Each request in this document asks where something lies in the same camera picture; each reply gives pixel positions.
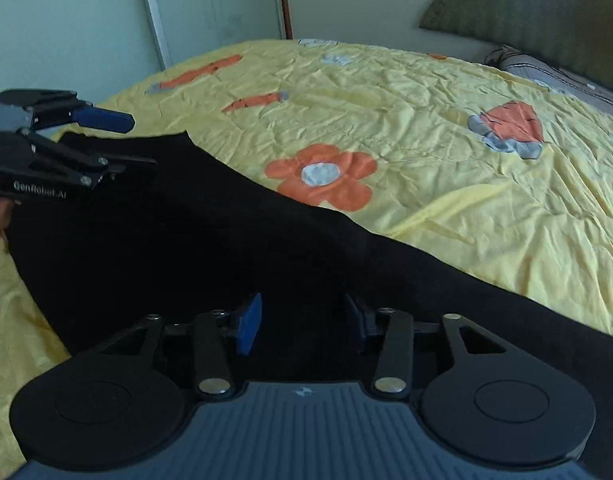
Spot yellow floral bedspread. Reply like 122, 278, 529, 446
0, 38, 613, 479

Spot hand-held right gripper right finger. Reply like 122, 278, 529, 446
343, 292, 510, 398

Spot black pants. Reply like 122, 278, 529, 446
4, 130, 613, 477

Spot white wardrobe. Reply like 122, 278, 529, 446
0, 0, 287, 107

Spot brown wooden trim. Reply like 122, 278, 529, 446
275, 0, 293, 41

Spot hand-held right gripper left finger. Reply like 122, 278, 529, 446
101, 292, 264, 401

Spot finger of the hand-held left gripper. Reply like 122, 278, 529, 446
17, 127, 158, 191
0, 89, 136, 134

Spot green padded headboard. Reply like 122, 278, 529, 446
419, 0, 613, 93

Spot grey denim garment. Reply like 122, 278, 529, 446
485, 45, 613, 122

